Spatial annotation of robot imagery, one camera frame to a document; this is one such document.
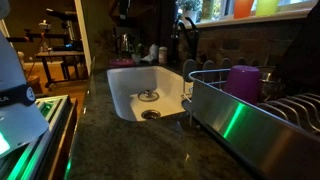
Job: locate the purple plastic plate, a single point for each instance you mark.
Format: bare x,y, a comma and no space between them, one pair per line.
121,62

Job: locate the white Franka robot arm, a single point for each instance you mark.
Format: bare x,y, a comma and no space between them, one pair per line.
16,120

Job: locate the white striped dish towel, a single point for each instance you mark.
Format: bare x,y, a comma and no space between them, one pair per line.
151,53

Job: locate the stainless steel dish rack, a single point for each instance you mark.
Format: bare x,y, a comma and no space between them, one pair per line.
253,133

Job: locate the metal sink stopper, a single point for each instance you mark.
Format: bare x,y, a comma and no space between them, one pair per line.
148,96

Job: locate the metal sink drain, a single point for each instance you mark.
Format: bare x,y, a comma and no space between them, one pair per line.
150,114

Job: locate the white ceramic sink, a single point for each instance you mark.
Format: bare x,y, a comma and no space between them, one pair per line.
130,83

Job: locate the green plant in white pot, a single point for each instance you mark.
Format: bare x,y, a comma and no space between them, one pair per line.
136,57

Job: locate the metal kettle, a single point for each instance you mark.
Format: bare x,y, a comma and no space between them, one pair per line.
125,43

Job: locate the black kitchen faucet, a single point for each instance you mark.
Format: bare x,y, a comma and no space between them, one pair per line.
191,40

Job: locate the windowsill plant in white pot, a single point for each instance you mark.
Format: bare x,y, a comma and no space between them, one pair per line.
190,14

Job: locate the purple plastic cup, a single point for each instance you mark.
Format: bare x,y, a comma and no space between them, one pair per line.
243,83

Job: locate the tall green soap bottle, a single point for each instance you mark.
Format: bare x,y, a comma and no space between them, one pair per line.
206,8

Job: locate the dark wooden table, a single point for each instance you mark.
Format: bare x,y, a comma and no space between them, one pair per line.
60,54

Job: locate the orange plastic cup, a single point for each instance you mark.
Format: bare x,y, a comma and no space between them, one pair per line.
243,8

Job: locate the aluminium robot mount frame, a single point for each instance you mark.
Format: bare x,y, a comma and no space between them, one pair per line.
50,133

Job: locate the black camera rig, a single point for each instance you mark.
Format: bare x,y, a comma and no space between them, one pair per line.
61,15

